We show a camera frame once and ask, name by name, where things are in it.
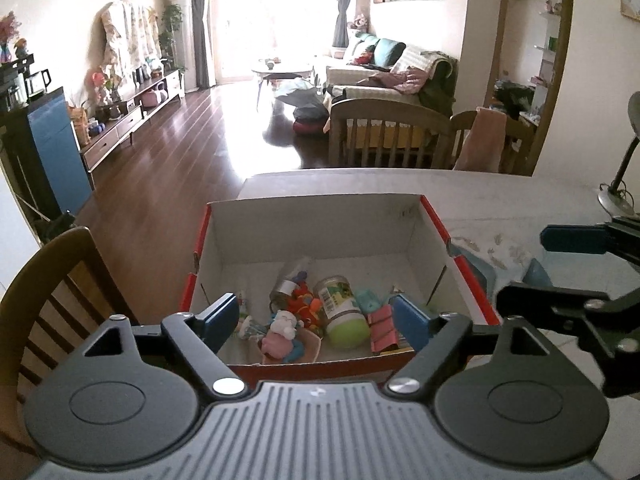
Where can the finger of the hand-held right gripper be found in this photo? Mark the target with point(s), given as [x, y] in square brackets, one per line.
[545, 302]
[575, 239]

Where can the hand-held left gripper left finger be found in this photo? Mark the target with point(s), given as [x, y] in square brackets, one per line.
[220, 322]

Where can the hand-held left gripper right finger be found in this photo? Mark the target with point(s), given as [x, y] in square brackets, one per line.
[410, 322]

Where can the pink binder clip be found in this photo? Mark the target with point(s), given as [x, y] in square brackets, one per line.
[382, 330]

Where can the small pink white toy figure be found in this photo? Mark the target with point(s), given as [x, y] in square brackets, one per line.
[279, 335]

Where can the jar with green lid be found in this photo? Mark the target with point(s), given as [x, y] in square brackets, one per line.
[342, 310]

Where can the small orange toy figure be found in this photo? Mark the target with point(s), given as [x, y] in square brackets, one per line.
[304, 305]

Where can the red cardboard box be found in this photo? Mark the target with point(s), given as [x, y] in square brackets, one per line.
[310, 230]

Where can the grey desk lamp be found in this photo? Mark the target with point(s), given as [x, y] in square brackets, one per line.
[625, 160]

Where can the pink cloth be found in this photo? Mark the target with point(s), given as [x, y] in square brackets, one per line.
[482, 140]

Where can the wooden dining chair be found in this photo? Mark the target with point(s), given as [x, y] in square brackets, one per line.
[45, 280]
[390, 112]
[462, 125]

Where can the yellow seat cushion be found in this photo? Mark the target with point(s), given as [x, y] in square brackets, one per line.
[395, 137]

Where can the dark green coat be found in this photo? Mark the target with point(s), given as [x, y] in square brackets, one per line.
[442, 87]

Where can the red floor cushion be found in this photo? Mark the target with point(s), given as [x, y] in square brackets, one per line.
[310, 127]

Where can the wooden tv cabinet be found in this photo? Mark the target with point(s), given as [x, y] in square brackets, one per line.
[125, 125]

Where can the pink white bag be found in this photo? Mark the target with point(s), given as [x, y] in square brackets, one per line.
[155, 98]

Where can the blue front cabinet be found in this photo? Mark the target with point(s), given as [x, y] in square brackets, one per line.
[50, 160]

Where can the pink blanket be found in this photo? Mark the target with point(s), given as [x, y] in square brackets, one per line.
[400, 81]

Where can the blue grey bag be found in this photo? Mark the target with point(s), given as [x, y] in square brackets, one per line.
[302, 97]

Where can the yellow gift bag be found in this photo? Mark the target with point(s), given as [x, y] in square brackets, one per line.
[80, 126]

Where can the beige sofa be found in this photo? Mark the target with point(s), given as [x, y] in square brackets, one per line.
[350, 70]

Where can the oval coffee table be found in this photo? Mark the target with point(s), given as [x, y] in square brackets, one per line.
[282, 67]

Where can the teal pillow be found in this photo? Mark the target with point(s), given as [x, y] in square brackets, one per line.
[387, 52]

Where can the white standing air conditioner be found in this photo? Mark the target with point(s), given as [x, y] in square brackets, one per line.
[181, 35]

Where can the floral dust cover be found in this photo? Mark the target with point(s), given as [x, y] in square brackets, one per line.
[130, 40]

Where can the green potted plant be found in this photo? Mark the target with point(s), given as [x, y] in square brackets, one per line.
[171, 30]

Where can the black coffee machine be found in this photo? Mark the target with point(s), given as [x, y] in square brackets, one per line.
[25, 80]

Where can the blue grey curtain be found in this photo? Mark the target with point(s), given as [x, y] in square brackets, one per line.
[345, 5]

